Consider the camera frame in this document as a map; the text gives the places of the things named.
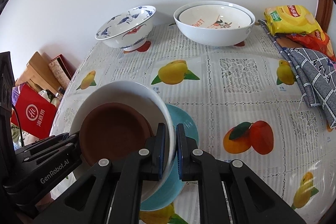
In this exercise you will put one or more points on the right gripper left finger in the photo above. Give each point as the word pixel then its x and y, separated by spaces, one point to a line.
pixel 110 192

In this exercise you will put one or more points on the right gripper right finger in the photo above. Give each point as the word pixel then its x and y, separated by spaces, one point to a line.
pixel 229 192

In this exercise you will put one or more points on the brown clay small bowl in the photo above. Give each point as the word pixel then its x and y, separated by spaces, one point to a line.
pixel 112 131

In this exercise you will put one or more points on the plain white bowl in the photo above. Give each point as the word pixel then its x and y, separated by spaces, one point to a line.
pixel 148 103

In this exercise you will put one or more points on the fruit print tablecloth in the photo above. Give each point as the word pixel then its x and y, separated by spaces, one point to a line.
pixel 220 88

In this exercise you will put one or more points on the patterned brown book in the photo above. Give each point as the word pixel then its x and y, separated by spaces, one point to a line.
pixel 62 71

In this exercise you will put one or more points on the wooden side cabinet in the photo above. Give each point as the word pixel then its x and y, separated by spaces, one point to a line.
pixel 38 75

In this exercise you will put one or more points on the grey checked cloth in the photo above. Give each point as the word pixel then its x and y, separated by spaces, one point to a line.
pixel 314 73

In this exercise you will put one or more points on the blue pattern footed bowl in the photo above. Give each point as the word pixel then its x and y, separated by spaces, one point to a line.
pixel 129 30

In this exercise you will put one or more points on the large white outer bowl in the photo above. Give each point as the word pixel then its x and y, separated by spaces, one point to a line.
pixel 214 23

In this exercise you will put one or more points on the red chips bag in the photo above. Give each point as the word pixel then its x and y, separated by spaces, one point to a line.
pixel 317 40

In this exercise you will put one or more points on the yellow chips bag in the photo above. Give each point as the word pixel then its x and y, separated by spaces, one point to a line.
pixel 290 19

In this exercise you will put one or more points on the brown wooden door frame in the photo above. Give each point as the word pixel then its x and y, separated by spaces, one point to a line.
pixel 323 13

